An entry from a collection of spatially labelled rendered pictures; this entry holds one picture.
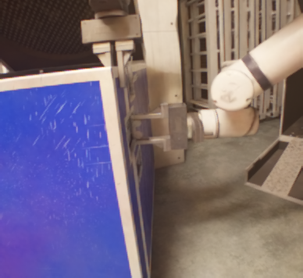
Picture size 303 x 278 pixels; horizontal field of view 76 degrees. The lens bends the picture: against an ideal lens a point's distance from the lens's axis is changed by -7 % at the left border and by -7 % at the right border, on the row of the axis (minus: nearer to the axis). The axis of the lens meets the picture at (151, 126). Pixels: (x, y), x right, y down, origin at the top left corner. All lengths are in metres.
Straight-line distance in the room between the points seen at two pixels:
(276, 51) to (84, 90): 0.37
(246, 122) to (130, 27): 0.39
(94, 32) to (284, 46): 0.38
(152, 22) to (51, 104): 1.47
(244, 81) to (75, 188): 0.43
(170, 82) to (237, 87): 1.45
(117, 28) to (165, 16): 1.42
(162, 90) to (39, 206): 1.46
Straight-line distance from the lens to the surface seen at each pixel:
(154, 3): 1.88
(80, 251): 0.66
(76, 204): 0.55
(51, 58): 1.68
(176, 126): 0.60
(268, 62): 0.45
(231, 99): 0.44
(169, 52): 1.86
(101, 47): 0.49
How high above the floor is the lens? 0.96
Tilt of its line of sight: 17 degrees down
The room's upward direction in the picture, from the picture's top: 5 degrees counter-clockwise
